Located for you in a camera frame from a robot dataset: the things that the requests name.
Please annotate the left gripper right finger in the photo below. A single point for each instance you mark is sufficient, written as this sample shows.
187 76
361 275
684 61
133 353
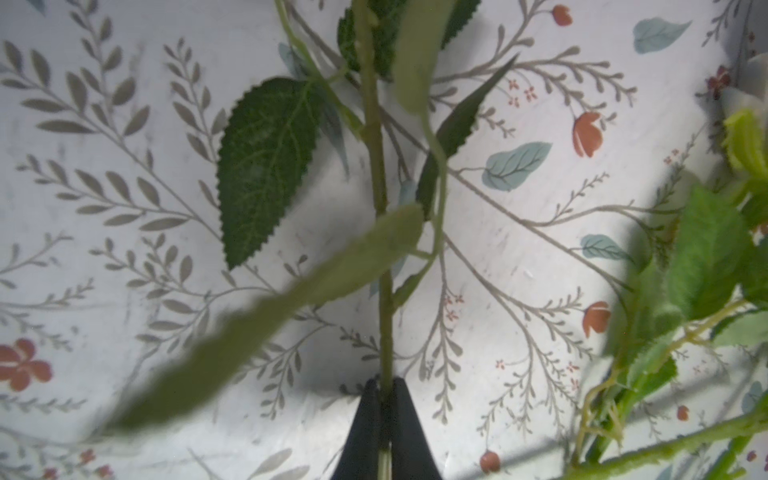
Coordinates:
411 455

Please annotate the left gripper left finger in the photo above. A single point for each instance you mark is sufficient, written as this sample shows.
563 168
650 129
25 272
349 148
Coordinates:
360 454

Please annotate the bunch of artificial flowers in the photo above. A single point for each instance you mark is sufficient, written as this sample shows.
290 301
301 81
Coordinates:
707 286

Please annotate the floral patterned table mat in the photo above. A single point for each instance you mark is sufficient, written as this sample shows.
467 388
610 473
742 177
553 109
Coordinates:
112 266

